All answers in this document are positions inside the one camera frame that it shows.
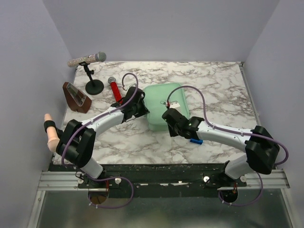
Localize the black microphone stand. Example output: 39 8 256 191
79 62 104 95

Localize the blue toy brick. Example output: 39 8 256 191
190 139 203 145

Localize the red handheld microphone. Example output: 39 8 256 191
108 77 123 104

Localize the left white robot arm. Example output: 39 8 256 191
55 86 149 188

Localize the pink beige microphone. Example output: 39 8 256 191
44 114 60 153

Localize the mint green medicine case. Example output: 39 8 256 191
143 83 190 132

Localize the brown wooden metronome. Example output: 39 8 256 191
62 82 92 114

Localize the glitter microphone on stand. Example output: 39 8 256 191
67 52 107 67

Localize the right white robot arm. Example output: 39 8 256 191
162 108 280 186

